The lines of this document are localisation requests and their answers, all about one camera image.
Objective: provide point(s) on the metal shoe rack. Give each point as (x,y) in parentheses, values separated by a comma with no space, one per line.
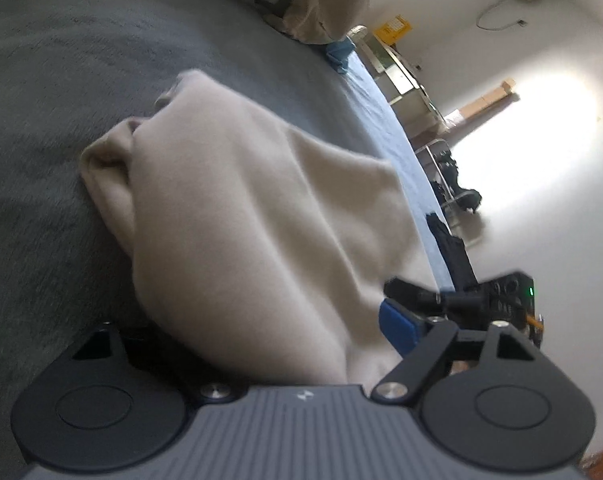
(446,175)

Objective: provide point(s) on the grey-blue bed blanket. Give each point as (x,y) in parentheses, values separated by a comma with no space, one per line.
(56,85)

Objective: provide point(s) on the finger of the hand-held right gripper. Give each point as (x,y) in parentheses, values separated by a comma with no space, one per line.
(416,297)

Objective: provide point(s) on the small teal cloth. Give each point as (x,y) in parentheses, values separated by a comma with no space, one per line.
(340,57)

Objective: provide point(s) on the cream desk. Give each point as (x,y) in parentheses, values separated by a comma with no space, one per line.
(401,80)

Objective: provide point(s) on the tall cardboard box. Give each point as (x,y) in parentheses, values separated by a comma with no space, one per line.
(481,102)

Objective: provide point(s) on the yellow box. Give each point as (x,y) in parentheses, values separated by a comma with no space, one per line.
(394,30)

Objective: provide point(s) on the black folded garment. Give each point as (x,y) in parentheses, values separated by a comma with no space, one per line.
(454,255)

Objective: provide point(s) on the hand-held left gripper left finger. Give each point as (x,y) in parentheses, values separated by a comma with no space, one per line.
(120,349)

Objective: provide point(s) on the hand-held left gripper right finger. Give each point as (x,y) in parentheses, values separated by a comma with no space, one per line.
(396,325)

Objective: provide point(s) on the beige zip jacket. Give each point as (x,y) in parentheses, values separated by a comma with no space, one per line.
(256,220)

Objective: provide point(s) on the tan crumpled garment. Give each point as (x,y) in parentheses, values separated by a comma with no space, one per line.
(331,0)

